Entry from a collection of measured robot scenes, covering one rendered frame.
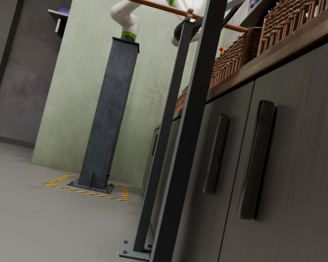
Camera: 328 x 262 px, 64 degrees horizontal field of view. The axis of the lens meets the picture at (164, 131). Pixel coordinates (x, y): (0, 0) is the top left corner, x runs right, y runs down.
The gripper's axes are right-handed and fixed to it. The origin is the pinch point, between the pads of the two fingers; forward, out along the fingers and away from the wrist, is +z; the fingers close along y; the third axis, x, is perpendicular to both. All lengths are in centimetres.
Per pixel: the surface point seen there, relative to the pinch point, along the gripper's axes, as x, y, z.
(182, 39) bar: 5, 32, 39
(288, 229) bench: 0, 82, 121
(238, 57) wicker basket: -5, 52, 83
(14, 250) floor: 44, 119, 53
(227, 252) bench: 0, 89, 109
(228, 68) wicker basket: -5, 53, 78
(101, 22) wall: 72, -34, -123
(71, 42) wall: 96, -5, -123
